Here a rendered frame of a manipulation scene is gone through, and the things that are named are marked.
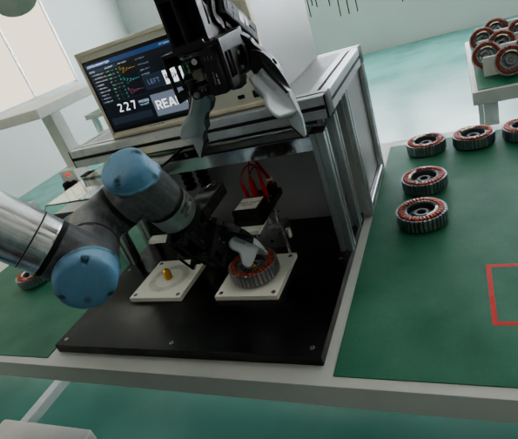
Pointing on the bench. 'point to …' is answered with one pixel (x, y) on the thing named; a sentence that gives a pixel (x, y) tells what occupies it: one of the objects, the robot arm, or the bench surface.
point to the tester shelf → (319, 88)
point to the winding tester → (254, 9)
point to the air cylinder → (272, 233)
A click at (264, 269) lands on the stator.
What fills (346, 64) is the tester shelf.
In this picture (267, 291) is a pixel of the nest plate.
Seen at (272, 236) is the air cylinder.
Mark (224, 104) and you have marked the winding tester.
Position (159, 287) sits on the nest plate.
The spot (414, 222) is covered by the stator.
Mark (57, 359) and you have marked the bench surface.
